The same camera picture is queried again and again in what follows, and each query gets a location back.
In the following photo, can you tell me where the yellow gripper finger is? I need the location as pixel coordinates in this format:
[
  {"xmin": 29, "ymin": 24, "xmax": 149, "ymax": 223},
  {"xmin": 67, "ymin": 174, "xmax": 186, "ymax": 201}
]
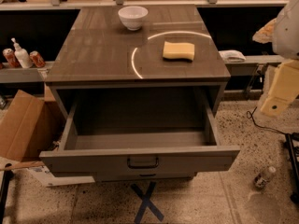
[{"xmin": 261, "ymin": 60, "xmax": 299, "ymax": 117}]

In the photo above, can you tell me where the grey top drawer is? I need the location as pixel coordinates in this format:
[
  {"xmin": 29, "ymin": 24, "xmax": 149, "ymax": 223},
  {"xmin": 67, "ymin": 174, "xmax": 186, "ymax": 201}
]
[{"xmin": 40, "ymin": 91, "xmax": 240, "ymax": 175}]

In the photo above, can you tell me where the grey drawer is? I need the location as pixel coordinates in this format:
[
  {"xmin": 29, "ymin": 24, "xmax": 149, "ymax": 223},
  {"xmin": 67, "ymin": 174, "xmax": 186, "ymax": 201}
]
[
  {"xmin": 94, "ymin": 172, "xmax": 197, "ymax": 182},
  {"xmin": 40, "ymin": 91, "xmax": 240, "ymax": 175}
]

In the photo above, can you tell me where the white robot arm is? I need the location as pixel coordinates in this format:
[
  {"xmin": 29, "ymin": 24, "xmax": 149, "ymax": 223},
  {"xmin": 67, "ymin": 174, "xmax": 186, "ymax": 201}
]
[{"xmin": 252, "ymin": 0, "xmax": 299, "ymax": 117}]

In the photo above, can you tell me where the grey drawer cabinet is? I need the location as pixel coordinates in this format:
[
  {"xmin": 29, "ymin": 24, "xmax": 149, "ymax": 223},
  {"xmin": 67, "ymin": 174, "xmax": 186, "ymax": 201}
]
[{"xmin": 45, "ymin": 4, "xmax": 232, "ymax": 183}]

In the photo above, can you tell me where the grey lower drawer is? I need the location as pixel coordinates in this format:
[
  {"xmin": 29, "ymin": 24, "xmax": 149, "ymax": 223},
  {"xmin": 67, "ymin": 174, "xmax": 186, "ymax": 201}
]
[{"xmin": 94, "ymin": 172, "xmax": 197, "ymax": 182}]

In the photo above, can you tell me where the folded white cloth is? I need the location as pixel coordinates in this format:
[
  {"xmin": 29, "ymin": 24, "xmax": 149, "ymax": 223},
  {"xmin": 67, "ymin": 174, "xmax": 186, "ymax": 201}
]
[{"xmin": 220, "ymin": 49, "xmax": 246, "ymax": 63}]

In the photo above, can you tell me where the clear plastic bottle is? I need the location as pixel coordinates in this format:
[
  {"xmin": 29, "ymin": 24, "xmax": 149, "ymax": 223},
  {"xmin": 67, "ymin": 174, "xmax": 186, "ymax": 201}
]
[{"xmin": 253, "ymin": 166, "xmax": 277, "ymax": 189}]

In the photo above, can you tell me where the yellow sponge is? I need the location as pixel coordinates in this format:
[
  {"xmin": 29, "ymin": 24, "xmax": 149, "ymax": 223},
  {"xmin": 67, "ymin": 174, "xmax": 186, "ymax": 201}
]
[{"xmin": 163, "ymin": 42, "xmax": 195, "ymax": 61}]

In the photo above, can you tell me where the black metal stand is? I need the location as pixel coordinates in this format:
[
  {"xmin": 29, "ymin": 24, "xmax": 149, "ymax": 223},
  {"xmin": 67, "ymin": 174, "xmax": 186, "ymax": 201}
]
[{"xmin": 285, "ymin": 133, "xmax": 299, "ymax": 204}]

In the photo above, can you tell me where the white ceramic bowl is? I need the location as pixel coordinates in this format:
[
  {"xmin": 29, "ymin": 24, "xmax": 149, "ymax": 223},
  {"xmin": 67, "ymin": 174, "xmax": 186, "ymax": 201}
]
[{"xmin": 118, "ymin": 6, "xmax": 149, "ymax": 31}]

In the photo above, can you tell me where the red soda can right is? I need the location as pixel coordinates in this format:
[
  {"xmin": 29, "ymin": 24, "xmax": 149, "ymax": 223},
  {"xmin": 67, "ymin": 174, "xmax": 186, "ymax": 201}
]
[{"xmin": 29, "ymin": 50, "xmax": 46, "ymax": 68}]

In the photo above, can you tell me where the red soda can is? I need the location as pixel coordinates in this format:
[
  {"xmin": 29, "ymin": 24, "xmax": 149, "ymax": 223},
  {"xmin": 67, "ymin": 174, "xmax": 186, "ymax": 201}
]
[
  {"xmin": 29, "ymin": 50, "xmax": 46, "ymax": 68},
  {"xmin": 3, "ymin": 49, "xmax": 20, "ymax": 68}
]

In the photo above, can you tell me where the white printed box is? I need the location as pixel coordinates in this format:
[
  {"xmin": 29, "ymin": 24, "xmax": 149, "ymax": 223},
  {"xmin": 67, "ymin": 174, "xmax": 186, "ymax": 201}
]
[{"xmin": 27, "ymin": 165, "xmax": 95, "ymax": 188}]

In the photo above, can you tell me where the brown cardboard box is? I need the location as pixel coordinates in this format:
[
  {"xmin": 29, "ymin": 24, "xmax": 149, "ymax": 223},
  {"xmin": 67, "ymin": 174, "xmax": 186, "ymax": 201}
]
[{"xmin": 0, "ymin": 90, "xmax": 64, "ymax": 162}]

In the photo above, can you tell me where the white pump bottle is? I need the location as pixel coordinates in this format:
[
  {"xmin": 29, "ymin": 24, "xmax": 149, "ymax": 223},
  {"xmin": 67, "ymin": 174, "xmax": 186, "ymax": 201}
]
[{"xmin": 11, "ymin": 38, "xmax": 33, "ymax": 69}]

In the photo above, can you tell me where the red soda can left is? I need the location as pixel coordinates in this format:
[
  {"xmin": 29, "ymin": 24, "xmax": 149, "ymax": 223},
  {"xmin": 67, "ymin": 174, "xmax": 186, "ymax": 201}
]
[{"xmin": 3, "ymin": 49, "xmax": 20, "ymax": 68}]

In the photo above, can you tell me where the black cable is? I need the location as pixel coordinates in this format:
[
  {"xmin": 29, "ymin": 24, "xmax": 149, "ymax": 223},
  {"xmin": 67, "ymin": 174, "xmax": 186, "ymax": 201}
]
[{"xmin": 246, "ymin": 105, "xmax": 289, "ymax": 136}]

